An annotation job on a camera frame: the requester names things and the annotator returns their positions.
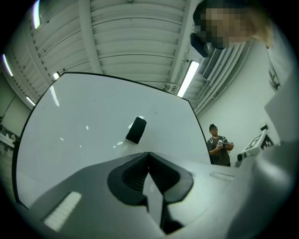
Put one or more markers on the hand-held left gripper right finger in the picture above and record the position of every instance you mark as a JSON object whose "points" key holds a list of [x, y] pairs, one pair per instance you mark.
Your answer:
{"points": [[201, 186]]}

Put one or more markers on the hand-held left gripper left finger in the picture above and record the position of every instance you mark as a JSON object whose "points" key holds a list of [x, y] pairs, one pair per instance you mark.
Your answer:
{"points": [[93, 198]]}

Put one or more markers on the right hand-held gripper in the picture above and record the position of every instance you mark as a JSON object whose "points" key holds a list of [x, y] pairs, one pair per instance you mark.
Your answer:
{"points": [[255, 144]]}

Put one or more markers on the black whiteboard eraser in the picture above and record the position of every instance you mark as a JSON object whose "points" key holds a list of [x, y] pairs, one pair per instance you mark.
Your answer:
{"points": [[136, 129]]}

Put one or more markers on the whiteboard on black stand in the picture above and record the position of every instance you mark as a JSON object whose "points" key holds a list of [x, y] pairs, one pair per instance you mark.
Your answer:
{"points": [[93, 121]]}

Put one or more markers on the ceiling air vent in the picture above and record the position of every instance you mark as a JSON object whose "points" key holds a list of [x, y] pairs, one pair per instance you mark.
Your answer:
{"points": [[211, 65]]}

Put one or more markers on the long ceiling light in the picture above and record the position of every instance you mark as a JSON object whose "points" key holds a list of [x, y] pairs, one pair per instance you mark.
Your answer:
{"points": [[7, 65], [37, 14], [188, 78]]}

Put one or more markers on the person's head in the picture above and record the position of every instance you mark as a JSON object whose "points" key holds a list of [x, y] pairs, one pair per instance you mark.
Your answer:
{"points": [[233, 21]]}

